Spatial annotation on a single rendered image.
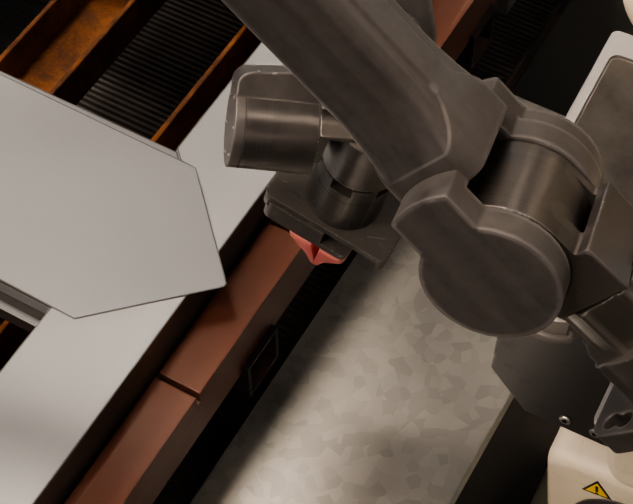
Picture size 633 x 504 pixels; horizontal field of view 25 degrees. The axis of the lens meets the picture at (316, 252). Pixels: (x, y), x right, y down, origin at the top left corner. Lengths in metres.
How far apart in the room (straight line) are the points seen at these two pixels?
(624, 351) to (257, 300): 0.51
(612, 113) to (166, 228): 0.39
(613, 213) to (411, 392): 0.62
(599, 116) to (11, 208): 0.50
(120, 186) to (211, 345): 0.16
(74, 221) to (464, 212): 0.58
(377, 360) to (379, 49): 0.69
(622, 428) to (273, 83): 0.34
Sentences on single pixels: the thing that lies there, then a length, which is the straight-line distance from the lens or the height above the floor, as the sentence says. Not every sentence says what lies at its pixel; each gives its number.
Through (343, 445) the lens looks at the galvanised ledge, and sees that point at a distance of 1.33.
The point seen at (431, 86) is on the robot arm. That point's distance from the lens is 0.73.
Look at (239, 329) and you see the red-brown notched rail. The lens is 1.22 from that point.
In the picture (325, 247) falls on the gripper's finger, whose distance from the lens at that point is 1.07.
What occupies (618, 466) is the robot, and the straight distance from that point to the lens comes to 1.18.
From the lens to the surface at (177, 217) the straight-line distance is 1.24.
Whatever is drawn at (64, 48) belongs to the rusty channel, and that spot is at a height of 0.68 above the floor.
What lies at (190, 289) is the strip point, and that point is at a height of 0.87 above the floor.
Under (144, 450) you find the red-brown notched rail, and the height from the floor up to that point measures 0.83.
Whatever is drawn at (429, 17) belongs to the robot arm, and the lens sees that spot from 0.97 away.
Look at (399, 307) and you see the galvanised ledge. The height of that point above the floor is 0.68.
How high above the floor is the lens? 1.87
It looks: 56 degrees down
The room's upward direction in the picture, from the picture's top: straight up
